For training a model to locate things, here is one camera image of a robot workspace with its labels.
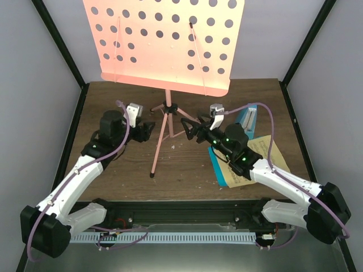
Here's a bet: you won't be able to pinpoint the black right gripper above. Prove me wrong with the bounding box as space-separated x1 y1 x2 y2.
181 113 234 159

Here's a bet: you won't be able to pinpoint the blue metronome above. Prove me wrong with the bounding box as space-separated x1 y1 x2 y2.
235 105 258 140

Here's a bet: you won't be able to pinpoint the teal paper strip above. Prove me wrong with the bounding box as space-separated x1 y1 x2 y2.
208 146 228 187

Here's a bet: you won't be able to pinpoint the sheet music pages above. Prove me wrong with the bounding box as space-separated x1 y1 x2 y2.
220 134 293 189

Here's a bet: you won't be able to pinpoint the pink music stand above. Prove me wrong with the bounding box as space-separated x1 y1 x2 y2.
82 0 246 178

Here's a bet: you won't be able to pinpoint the clear plastic metronome cover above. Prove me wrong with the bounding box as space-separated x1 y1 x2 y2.
243 107 256 131

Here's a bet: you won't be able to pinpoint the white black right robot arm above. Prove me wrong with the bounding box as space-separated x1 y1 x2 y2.
181 118 351 244

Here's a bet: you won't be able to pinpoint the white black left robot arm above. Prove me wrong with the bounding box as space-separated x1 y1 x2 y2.
20 103 155 258

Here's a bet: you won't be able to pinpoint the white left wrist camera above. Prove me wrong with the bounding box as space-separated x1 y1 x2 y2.
126 103 143 128

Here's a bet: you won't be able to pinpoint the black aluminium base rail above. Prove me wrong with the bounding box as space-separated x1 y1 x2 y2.
94 198 288 232

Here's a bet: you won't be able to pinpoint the light blue slotted cable duct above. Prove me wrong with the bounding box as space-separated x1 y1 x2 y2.
70 232 256 245

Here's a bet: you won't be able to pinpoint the black left frame post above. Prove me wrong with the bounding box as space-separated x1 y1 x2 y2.
31 0 87 89

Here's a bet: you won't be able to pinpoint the black frame post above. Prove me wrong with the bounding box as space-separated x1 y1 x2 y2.
31 0 87 89
281 0 337 86

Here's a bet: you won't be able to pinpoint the black right frame post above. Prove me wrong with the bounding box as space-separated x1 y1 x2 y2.
281 0 337 86

